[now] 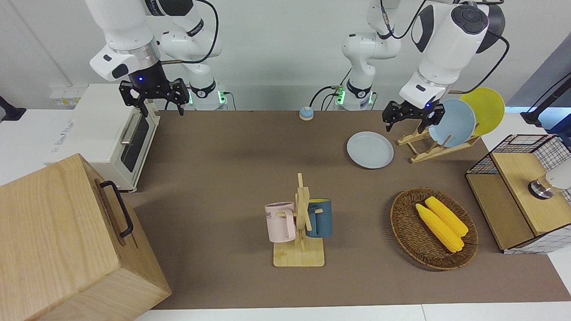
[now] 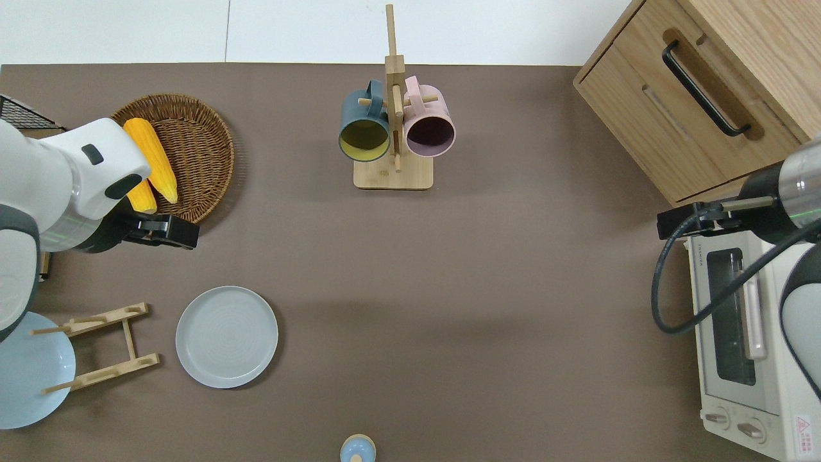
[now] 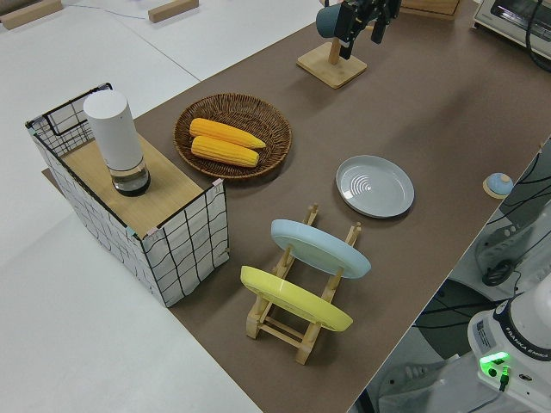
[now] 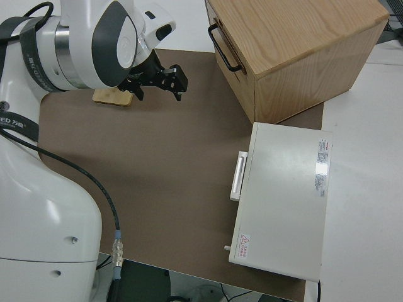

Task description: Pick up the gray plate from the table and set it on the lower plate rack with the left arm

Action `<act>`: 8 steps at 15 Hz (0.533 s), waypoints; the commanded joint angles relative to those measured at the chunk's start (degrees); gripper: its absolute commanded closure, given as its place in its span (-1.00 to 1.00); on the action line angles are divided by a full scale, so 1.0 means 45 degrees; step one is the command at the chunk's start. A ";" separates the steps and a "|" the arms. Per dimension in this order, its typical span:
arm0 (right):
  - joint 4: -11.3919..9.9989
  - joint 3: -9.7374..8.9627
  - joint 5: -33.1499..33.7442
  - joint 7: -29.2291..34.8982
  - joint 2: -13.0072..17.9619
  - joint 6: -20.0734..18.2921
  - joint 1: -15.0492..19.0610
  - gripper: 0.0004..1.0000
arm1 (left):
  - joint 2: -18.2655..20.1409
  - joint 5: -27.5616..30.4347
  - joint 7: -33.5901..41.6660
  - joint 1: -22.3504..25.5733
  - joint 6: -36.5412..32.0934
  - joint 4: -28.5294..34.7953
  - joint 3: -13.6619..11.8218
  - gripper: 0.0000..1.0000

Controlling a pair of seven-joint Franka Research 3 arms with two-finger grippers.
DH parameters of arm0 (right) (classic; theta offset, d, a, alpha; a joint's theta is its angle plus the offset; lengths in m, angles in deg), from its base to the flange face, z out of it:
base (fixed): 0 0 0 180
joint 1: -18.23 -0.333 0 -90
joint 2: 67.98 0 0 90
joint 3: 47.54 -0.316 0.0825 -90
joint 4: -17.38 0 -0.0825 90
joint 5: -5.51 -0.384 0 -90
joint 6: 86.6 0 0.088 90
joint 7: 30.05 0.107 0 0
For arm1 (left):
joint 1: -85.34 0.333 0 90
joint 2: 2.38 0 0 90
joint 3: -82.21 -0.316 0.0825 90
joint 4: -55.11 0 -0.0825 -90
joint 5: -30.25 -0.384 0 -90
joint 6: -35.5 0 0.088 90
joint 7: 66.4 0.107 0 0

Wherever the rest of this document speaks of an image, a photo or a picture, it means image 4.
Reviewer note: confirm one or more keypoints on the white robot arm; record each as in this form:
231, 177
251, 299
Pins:
47, 204

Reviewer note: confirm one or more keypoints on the brown table mat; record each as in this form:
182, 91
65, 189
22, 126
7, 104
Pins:
157, 173

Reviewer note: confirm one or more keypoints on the wooden drawer cabinet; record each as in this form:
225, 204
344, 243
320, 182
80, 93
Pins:
299, 56

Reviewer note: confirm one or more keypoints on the white toaster oven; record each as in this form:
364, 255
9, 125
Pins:
283, 195

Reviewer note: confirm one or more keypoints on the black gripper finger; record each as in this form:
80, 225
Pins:
133, 88
180, 80

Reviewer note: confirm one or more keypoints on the wooden mug tree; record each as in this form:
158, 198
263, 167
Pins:
110, 97

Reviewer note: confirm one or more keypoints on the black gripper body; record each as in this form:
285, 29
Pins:
151, 72

